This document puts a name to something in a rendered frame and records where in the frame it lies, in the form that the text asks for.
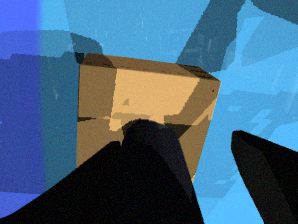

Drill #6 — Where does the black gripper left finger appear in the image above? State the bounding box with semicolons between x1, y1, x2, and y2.
0;141;121;224

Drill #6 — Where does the tan wooden block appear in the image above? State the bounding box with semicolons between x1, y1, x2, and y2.
76;52;221;181

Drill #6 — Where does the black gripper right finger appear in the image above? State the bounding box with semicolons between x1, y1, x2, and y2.
231;131;298;224

